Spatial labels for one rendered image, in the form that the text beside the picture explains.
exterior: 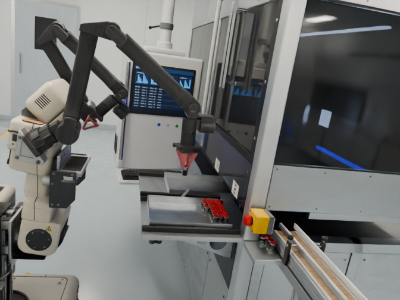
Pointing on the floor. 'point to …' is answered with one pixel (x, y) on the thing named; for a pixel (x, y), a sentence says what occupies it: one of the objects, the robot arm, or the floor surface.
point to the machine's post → (268, 136)
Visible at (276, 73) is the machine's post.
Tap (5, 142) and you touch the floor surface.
